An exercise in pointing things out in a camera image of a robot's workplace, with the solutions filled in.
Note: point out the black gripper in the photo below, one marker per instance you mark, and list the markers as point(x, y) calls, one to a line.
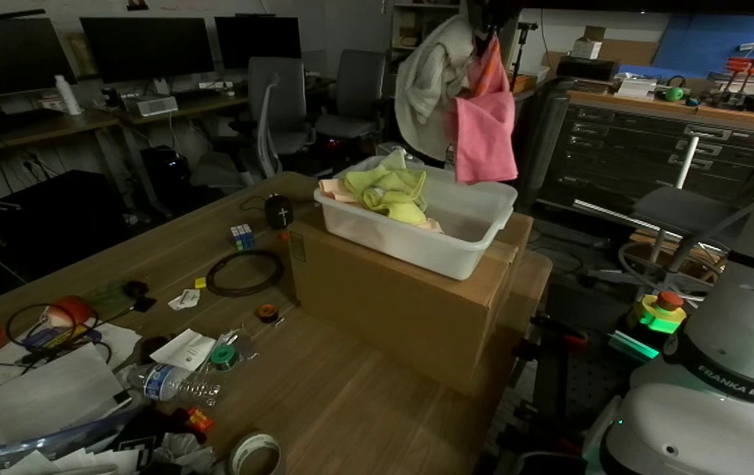
point(497, 11)

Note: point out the pink towel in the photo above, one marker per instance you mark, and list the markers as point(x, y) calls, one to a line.
point(485, 132)

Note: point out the pale green towel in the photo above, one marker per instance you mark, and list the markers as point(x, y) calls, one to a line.
point(385, 181)

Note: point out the bright yellow towel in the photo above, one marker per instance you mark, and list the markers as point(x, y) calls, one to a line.
point(407, 211)

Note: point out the peach t-shirt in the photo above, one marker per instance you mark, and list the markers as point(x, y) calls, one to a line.
point(335, 191)

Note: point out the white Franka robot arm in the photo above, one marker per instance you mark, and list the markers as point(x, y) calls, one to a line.
point(728, 352)

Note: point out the white plastic storage bin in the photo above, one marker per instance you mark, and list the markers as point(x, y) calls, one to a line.
point(456, 232)

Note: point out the gray office chair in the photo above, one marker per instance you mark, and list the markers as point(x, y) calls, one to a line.
point(281, 102)
point(351, 95)

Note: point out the black equipment rack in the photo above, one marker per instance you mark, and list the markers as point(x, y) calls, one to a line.
point(642, 154)

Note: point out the black computer monitor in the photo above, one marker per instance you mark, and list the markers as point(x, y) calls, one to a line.
point(146, 46)
point(9, 54)
point(254, 41)

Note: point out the black round object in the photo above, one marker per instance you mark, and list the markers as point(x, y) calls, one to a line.
point(278, 211)

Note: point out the brown cardboard box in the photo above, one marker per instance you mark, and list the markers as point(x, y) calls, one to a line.
point(393, 307)

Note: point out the small blue white box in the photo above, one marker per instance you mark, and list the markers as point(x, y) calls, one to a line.
point(242, 236)

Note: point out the emergency stop button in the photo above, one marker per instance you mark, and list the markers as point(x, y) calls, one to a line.
point(660, 313)

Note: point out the white desktop device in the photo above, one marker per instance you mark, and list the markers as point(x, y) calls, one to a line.
point(155, 106)

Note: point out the orange tape roll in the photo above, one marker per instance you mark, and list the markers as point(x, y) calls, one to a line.
point(266, 313)

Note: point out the small white tag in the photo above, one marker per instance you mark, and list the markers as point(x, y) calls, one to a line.
point(186, 298)

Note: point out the green tape roll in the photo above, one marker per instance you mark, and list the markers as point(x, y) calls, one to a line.
point(223, 355)

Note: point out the white bottle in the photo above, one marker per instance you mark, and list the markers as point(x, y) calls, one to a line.
point(66, 95)

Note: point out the small black gadget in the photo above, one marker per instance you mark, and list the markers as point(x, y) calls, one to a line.
point(137, 293)

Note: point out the white paper slip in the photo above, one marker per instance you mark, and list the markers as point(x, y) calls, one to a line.
point(182, 348)

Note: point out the long wooden desk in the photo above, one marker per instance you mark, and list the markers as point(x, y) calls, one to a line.
point(34, 132)

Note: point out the black computer tower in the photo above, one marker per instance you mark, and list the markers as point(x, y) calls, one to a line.
point(57, 226)

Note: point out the clear water bottle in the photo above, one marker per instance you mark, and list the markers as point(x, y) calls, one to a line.
point(162, 380)

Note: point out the white tape roll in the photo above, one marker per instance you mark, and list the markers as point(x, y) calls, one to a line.
point(257, 455)

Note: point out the red headset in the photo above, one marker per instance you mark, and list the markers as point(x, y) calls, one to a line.
point(74, 313)

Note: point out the large white paper sheet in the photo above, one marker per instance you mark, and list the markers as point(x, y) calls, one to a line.
point(34, 405)

